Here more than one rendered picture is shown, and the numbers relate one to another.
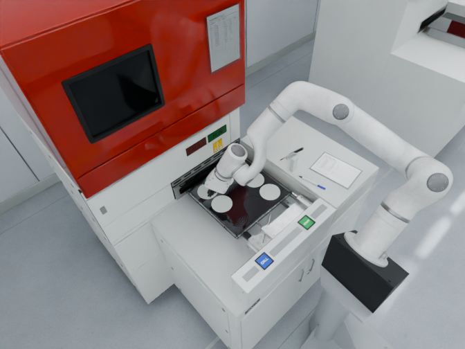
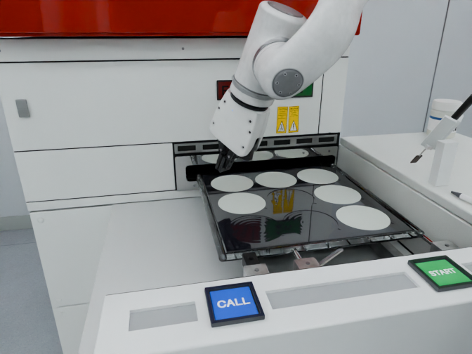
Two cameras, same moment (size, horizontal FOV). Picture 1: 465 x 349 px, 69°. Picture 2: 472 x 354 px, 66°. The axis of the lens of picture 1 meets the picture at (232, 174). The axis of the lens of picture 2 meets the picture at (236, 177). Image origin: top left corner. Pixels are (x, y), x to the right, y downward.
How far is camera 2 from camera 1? 1.05 m
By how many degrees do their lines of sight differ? 35
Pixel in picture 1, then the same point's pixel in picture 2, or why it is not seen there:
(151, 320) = not seen: outside the picture
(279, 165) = (404, 172)
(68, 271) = (43, 311)
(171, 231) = (128, 226)
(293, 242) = (367, 299)
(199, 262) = (119, 286)
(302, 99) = not seen: outside the picture
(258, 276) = (176, 334)
